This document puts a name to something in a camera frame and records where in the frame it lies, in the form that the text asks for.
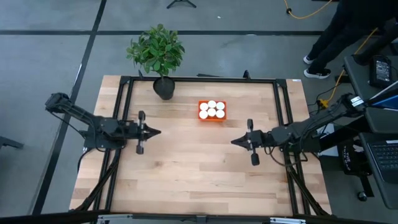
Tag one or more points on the black office chair base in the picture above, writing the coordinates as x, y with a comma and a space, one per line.
361, 196

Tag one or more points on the black aluminium table frame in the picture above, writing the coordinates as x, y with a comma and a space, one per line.
217, 80

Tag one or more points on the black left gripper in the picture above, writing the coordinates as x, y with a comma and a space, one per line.
133, 132

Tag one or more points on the black stand foot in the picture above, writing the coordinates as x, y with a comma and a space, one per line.
9, 142

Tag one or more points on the blue white flat panel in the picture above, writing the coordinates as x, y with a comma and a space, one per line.
385, 102

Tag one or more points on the green potted plant black pot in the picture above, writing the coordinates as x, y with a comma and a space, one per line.
157, 49

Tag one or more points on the black bag white lettering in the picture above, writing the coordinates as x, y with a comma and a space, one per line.
348, 161

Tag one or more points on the orange plastic basket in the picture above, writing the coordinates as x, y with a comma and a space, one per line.
216, 120

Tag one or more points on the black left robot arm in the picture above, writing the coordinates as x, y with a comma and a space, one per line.
109, 127

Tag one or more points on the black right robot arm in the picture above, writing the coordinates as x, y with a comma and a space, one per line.
295, 133

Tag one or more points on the black tripod legs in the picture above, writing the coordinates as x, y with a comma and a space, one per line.
181, 2

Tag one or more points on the dark grey desk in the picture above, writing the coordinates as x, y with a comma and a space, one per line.
357, 84

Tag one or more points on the black laptop keyboard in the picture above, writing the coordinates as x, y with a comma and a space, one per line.
385, 158

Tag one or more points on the black power adapter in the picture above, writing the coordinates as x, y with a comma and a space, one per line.
381, 71

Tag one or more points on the black aluminium crossbar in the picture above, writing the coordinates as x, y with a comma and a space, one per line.
62, 217

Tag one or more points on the person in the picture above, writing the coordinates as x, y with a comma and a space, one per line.
329, 40

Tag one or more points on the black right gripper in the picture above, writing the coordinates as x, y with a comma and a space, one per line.
261, 139

